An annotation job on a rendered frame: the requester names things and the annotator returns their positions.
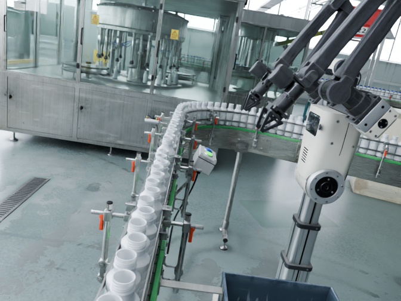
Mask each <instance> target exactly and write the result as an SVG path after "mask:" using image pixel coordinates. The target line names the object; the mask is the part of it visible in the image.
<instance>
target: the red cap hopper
mask: <svg viewBox="0 0 401 301"><path fill-rule="evenodd" d="M381 10H382V9H377V10H376V12H375V13H374V14H373V15H372V16H371V18H370V19H369V20H368V21H367V22H366V23H365V24H364V25H363V26H362V28H361V29H360V30H359V31H358V33H357V34H356V35H355V36H354V37H353V38H352V39H351V40H350V41H354V42H359V41H360V40H358V39H361V38H362V37H363V35H364V34H365V33H366V31H367V30H368V29H369V27H370V26H371V24H372V23H373V22H374V20H375V19H376V18H377V16H378V15H379V13H380V12H381ZM385 39H386V37H385V38H384V39H383V41H382V42H381V43H380V47H379V50H378V47H377V49H376V50H375V51H374V53H373V55H372V58H371V62H370V65H369V69H365V68H362V69H361V70H363V71H366V72H364V73H362V74H361V76H362V77H361V80H362V79H363V78H366V79H365V83H364V85H365V86H366V87H367V84H368V81H369V84H368V86H369V87H370V89H371V87H372V83H373V81H374V77H375V73H376V71H377V67H378V63H379V60H380V57H381V53H382V50H383V46H384V43H385ZM377 50H378V54H377ZM376 54H377V57H376V60H375V56H376ZM374 60H375V64H374ZM373 64H374V68H373V70H372V67H373ZM370 74H371V78H370V80H369V77H370ZM330 78H331V76H330V75H326V79H330ZM363 87H364V86H363Z"/></svg>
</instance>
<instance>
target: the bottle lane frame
mask: <svg viewBox="0 0 401 301"><path fill-rule="evenodd" d="M182 150H183V148H180V150H179V153H178V156H183V154H182ZM177 186H178V185H177V179H174V180H173V183H172V188H171V194H170V198H169V203H168V206H172V205H173V202H174V195H175V189H176V187H177ZM171 211H172V210H171ZM167 246H168V242H167V241H166V240H161V244H160V247H158V248H159V253H158V255H157V257H158V259H157V262H156V264H154V265H156V268H155V273H154V274H152V275H154V277H153V283H152V284H150V285H151V286H152V288H151V292H150V295H149V296H148V297H149V301H157V298H158V288H159V281H160V277H161V270H162V265H163V260H164V253H165V249H166V247H167Z"/></svg>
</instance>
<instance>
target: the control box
mask: <svg viewBox="0 0 401 301"><path fill-rule="evenodd" d="M206 151H208V150H206V147H204V146H202V145H199V147H198V149H197V151H196V152H195V154H194V156H193V160H194V164H193V165H194V168H200V169H202V172H203V173H204V174H206V175H210V173H211V171H212V169H213V168H214V166H215V164H216V163H217V160H216V155H215V152H213V151H212V152H210V153H212V156H210V155H208V154H207V153H206ZM208 152H209V151H208ZM200 173H201V172H199V171H197V172H196V173H195V177H196V178H195V181H194V183H193V185H192V188H191V190H190V191H189V195H190V193H191V191H192V189H193V187H194V185H195V183H196V179H197V177H198V174H200ZM186 182H187V181H186ZM186 182H185V183H184V184H183V185H182V186H181V187H180V188H179V189H178V190H177V189H176V191H177V193H176V195H177V194H178V193H179V192H180V191H181V190H182V189H184V188H185V187H186ZM177 188H178V187H177ZM178 212H179V210H178V211H177V213H176V215H175V217H174V220H173V221H175V219H176V217H177V214H178ZM173 227H174V226H173V225H172V227H171V233H170V236H169V242H168V248H167V252H166V253H167V254H168V253H169V246H170V242H171V236H172V230H173Z"/></svg>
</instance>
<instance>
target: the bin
mask: <svg viewBox="0 0 401 301"><path fill-rule="evenodd" d="M161 278H162V276H161V277H160V281H159V288H158V295H159V290H160V287H168V288H177V289H182V290H190V291H199V292H204V293H212V294H218V300H217V301H340V299H339V298H338V296H337V294H336V292H335V290H334V289H333V287H332V286H328V285H320V284H312V283H307V282H299V281H290V280H285V279H277V278H269V277H261V276H255V275H247V274H239V273H234V272H226V271H222V280H221V286H220V287H215V286H210V285H202V284H193V283H188V282H179V281H171V280H166V279H161Z"/></svg>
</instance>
